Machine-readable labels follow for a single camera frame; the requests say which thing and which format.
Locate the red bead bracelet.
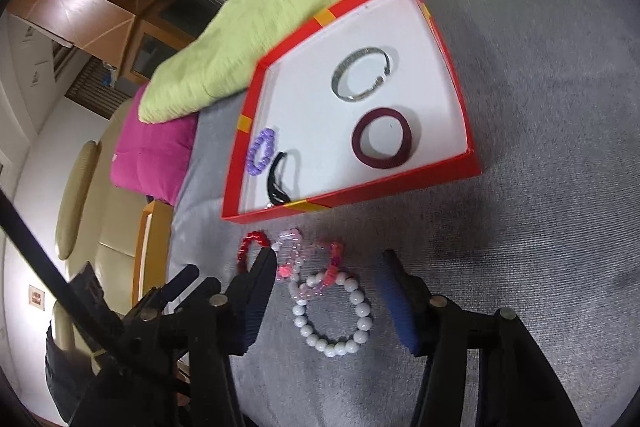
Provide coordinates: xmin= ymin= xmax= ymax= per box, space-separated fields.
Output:
xmin=238 ymin=230 xmax=272 ymax=274

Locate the dark slatted screen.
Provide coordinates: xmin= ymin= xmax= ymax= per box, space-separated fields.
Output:
xmin=65 ymin=57 xmax=133 ymax=120

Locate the red jewelry box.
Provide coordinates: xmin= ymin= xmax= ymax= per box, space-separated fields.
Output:
xmin=221 ymin=0 xmax=484 ymax=225

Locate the silver bangle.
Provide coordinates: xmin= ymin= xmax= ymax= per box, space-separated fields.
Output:
xmin=332 ymin=47 xmax=392 ymax=104

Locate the wooden bed frame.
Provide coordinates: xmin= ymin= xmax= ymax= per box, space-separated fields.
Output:
xmin=132 ymin=201 xmax=173 ymax=308

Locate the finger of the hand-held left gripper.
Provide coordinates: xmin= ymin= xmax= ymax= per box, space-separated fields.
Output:
xmin=149 ymin=264 xmax=201 ymax=304

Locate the pink pillow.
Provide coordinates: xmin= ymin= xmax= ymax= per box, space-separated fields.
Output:
xmin=110 ymin=84 xmax=200 ymax=206

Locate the white pearl bracelet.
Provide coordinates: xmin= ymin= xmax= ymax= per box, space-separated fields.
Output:
xmin=292 ymin=272 xmax=374 ymax=356

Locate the black hair clip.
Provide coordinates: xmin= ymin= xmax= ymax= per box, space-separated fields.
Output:
xmin=266 ymin=150 xmax=301 ymax=209

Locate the maroon velvet bracelet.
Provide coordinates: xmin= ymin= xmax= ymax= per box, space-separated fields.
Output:
xmin=351 ymin=107 xmax=417 ymax=170

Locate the beige sofa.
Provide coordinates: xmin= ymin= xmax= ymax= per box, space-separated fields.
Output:
xmin=52 ymin=99 xmax=173 ymax=358

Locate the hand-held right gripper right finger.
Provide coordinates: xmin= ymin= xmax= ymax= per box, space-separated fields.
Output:
xmin=382 ymin=249 xmax=583 ymax=427

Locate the pink tassel bead bracelet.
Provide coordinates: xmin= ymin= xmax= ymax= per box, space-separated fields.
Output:
xmin=287 ymin=241 xmax=347 ymax=304

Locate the black cable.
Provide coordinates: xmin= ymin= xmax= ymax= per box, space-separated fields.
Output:
xmin=0 ymin=189 xmax=123 ymax=360

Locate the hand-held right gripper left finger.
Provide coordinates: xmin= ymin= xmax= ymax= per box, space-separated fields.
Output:
xmin=135 ymin=249 xmax=277 ymax=427

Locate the purple bead bracelet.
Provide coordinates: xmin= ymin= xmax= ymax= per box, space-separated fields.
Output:
xmin=246 ymin=128 xmax=277 ymax=175

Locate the clear pink bead bracelet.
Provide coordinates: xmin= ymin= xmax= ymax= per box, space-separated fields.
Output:
xmin=272 ymin=228 xmax=307 ymax=280

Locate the wooden cabinet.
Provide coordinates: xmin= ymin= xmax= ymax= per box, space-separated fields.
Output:
xmin=7 ymin=0 xmax=198 ymax=85

